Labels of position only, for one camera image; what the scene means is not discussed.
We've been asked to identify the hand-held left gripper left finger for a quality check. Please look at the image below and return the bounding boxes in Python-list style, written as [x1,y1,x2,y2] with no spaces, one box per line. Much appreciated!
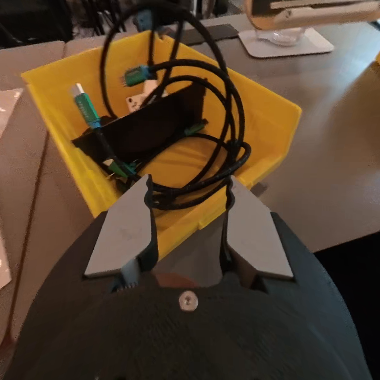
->
[84,174,160,287]

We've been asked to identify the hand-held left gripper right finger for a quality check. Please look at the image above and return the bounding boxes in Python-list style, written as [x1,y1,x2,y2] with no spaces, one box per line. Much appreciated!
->
[220,176,294,287]

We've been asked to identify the black hdmi switch box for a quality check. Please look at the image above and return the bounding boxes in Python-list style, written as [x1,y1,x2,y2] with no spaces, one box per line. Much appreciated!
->
[71,82,207,170]

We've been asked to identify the clear plastic bag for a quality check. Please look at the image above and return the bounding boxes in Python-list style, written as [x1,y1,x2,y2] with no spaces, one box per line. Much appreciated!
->
[0,88,24,140]

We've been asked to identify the white monitor stand base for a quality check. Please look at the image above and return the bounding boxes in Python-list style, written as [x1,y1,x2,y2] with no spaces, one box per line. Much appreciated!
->
[237,26,335,58]

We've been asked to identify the black office chair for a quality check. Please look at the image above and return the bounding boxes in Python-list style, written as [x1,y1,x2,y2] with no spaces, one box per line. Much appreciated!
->
[0,0,75,48]

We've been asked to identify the black monitor with tan frame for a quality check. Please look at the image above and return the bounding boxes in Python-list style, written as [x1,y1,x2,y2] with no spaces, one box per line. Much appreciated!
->
[245,0,380,31]

